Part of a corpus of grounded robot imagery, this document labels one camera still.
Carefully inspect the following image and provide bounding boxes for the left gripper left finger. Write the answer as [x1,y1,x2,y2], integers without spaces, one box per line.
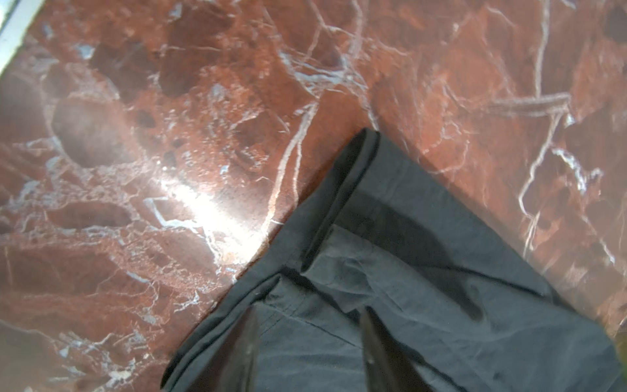
[188,307,258,392]

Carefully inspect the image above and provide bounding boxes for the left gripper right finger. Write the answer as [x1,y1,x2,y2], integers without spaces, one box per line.
[359,307,432,392]

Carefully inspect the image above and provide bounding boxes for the black shirt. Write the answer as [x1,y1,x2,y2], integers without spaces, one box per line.
[161,129,626,391]

